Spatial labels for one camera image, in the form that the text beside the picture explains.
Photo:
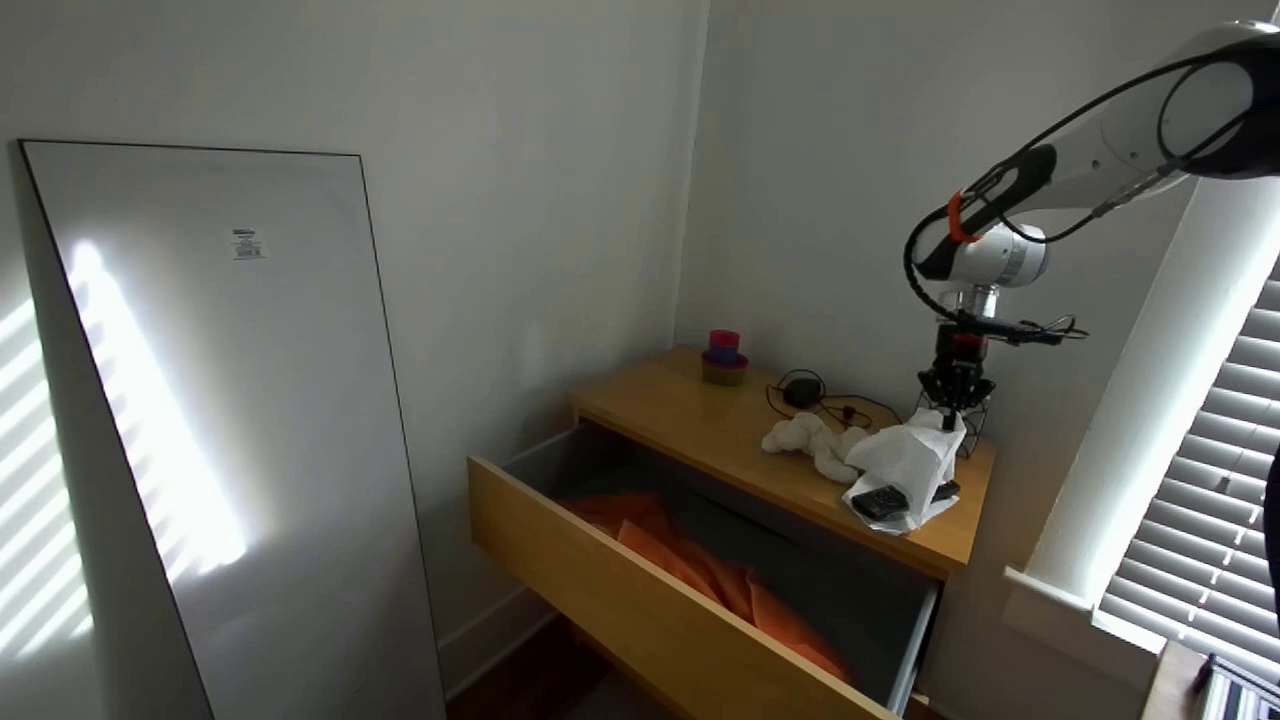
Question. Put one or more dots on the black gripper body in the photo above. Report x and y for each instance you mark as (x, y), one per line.
(958, 363)

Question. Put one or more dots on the white pulled tissue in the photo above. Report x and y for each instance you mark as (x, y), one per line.
(912, 460)

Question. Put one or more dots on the white plush toy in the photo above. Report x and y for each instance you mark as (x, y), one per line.
(804, 443)

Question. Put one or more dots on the black alarm clock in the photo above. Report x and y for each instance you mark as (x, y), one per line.
(802, 395)

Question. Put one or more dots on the green plastic cup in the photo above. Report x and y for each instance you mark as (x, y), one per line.
(726, 373)

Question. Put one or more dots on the wooden nightstand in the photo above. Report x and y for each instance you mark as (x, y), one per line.
(721, 415)

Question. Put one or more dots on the purple plastic cup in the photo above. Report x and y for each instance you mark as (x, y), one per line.
(726, 357)

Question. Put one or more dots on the pink plastic cup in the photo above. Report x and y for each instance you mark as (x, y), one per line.
(726, 341)

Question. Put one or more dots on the white window sill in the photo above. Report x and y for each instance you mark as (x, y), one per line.
(1081, 606)

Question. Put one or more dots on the white window blind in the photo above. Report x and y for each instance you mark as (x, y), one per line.
(1215, 535)

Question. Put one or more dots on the orange cloth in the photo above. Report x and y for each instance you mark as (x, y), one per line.
(664, 555)

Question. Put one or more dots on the open wooden drawer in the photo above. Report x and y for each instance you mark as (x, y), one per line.
(626, 603)

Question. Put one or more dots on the large leaning mirror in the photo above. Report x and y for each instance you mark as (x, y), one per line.
(241, 466)

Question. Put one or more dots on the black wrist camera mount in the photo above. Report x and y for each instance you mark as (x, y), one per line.
(1035, 331)

